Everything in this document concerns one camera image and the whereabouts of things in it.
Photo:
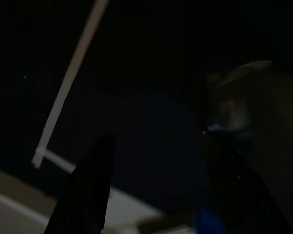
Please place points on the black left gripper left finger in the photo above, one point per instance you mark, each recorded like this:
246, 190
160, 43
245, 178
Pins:
88, 195

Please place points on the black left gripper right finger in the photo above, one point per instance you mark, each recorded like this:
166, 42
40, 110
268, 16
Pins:
241, 200

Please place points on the black floor mat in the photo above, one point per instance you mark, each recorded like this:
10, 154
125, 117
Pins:
149, 73

